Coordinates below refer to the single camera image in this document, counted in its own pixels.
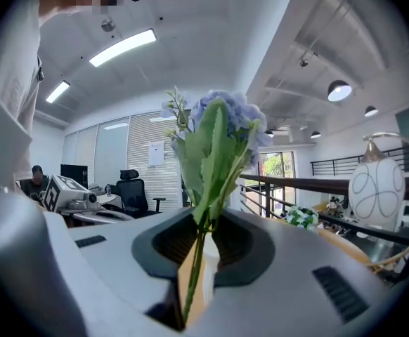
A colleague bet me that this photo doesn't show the white globe lamp, gold stand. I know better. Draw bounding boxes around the white globe lamp, gold stand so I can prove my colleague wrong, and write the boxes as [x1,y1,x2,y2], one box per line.
[347,131,409,270]

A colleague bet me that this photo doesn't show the white notice sheet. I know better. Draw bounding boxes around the white notice sheet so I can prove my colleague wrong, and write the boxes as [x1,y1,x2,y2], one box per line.
[148,140,166,168]

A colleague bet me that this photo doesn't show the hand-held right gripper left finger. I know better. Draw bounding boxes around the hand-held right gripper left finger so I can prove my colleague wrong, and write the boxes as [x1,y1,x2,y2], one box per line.
[44,209,197,337]

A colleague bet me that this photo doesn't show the black framed window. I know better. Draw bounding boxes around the black framed window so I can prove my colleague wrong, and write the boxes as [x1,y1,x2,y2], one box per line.
[258,150,297,207]

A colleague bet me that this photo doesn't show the round wooden table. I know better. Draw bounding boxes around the round wooden table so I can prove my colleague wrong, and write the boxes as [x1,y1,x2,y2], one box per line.
[177,227,371,329]

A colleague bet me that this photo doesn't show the potted plant in cream pot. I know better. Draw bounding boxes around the potted plant in cream pot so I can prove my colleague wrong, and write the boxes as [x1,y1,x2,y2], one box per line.
[283,205,320,232]

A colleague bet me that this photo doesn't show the pale blue flowers bunch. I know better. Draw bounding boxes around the pale blue flowers bunch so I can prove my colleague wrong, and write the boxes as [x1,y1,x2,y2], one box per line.
[160,85,275,326]

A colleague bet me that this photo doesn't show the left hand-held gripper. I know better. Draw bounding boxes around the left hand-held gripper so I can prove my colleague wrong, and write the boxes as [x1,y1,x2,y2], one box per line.
[42,173,134,223]

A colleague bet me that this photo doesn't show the white round table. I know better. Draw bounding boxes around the white round table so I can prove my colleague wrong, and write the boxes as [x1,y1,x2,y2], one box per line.
[91,192,120,206]

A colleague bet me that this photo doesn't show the black metal balcony railing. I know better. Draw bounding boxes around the black metal balcony railing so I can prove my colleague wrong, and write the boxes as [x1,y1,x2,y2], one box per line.
[309,145,409,178]

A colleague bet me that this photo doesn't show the black office chair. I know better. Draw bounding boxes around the black office chair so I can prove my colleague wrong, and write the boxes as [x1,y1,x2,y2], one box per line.
[114,168,167,219]

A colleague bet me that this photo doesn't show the dark wood and metal railing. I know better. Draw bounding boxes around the dark wood and metal railing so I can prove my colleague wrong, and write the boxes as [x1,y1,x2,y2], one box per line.
[238,173,409,247]

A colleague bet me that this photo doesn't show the person's white shirt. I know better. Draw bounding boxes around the person's white shirt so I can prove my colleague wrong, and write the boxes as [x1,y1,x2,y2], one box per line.
[0,0,46,193]

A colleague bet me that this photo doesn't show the long ceiling light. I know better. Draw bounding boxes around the long ceiling light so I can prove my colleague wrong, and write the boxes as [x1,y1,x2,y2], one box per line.
[45,79,71,105]
[89,28,157,68]

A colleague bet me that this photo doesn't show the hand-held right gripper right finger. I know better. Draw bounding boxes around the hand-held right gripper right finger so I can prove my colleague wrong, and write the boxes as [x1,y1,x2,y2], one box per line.
[186,209,398,337]

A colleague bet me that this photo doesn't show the white window blinds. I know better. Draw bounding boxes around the white window blinds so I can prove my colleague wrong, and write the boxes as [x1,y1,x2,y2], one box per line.
[63,112,185,214]

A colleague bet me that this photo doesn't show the black monitor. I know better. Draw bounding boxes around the black monitor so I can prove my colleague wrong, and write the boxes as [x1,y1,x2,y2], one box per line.
[60,164,89,190]

